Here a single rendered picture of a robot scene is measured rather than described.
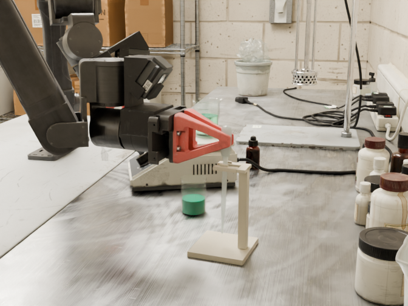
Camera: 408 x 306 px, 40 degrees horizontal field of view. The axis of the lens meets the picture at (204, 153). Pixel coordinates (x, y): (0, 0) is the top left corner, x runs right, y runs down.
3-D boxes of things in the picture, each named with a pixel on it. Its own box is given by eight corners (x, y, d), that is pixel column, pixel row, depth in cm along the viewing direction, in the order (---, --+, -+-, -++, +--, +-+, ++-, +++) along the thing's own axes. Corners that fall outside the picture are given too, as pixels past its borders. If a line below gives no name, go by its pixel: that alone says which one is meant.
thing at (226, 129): (221, 156, 76) (222, 124, 75) (230, 158, 76) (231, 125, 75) (219, 158, 76) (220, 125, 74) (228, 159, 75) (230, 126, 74)
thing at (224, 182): (217, 233, 79) (221, 126, 75) (219, 231, 79) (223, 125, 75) (224, 235, 78) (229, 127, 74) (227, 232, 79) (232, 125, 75)
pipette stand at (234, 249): (186, 256, 77) (186, 167, 74) (206, 234, 85) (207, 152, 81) (242, 266, 75) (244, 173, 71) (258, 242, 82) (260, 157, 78)
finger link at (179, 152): (241, 110, 78) (180, 105, 81) (226, 119, 71) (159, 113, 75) (240, 157, 80) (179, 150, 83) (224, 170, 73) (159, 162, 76)
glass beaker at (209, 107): (194, 141, 107) (193, 99, 105) (190, 134, 112) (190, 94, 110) (225, 139, 108) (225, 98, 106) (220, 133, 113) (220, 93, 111)
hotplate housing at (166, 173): (130, 193, 103) (129, 151, 101) (128, 173, 115) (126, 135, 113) (248, 187, 106) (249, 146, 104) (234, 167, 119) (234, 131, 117)
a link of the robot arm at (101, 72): (125, 55, 84) (43, 56, 81) (134, 61, 76) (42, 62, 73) (127, 132, 87) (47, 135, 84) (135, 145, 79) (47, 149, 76)
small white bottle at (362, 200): (373, 222, 89) (376, 182, 88) (367, 227, 87) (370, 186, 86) (357, 218, 91) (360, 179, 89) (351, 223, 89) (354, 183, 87)
